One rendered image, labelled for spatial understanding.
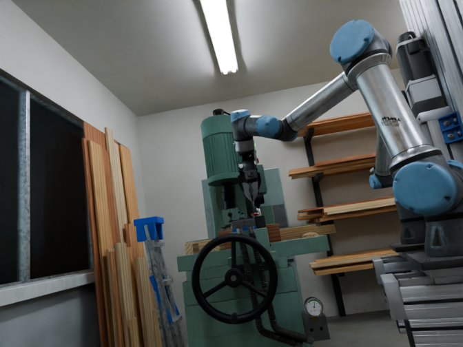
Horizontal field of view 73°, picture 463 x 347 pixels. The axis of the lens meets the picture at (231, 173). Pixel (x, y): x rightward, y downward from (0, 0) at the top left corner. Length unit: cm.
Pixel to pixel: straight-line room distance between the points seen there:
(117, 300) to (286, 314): 157
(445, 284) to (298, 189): 294
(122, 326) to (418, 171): 228
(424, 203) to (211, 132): 94
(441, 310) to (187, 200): 322
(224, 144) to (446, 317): 99
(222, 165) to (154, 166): 270
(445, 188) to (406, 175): 8
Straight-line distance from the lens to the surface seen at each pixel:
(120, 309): 262
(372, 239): 386
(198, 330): 132
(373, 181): 169
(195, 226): 379
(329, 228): 146
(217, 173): 139
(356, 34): 93
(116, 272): 260
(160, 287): 207
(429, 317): 94
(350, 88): 110
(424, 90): 128
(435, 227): 95
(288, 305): 129
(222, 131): 143
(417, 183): 80
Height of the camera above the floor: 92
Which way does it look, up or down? 12 degrees up
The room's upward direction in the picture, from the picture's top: 8 degrees counter-clockwise
